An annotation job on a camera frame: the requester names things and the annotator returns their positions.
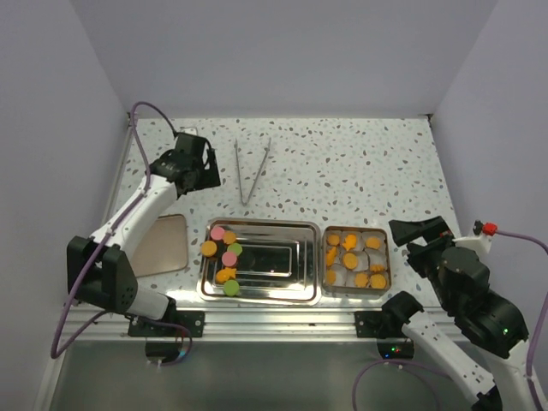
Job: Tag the stainless steel baking tray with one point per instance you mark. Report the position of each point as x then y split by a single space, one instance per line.
279 263

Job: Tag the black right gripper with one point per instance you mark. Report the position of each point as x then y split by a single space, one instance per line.
429 228

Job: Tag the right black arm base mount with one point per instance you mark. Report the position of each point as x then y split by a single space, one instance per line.
381 319

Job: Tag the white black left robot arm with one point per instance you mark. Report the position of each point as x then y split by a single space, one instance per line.
99 266

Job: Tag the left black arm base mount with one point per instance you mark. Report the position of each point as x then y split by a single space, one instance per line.
174 323

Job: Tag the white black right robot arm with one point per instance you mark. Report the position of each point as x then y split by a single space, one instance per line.
493 324

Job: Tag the pink macaron cookie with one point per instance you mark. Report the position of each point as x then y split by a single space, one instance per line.
217 233
229 259

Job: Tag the orange chip cookie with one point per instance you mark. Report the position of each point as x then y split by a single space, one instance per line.
350 261

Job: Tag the orange round biscuit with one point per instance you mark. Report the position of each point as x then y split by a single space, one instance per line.
208 248
378 281
229 237

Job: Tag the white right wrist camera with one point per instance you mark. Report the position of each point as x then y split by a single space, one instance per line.
480 238

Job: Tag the green macaron cookie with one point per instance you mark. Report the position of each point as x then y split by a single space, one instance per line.
231 288
235 248

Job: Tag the brown tin lid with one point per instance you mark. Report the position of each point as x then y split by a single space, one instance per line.
163 249

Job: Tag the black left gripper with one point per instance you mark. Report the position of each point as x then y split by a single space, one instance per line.
209 176

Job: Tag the aluminium table edge rail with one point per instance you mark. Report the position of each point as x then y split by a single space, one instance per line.
250 324

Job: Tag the brown cookie tin box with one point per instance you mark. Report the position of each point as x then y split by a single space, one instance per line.
372 249

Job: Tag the stainless steel serving tongs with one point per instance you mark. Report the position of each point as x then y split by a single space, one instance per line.
247 181

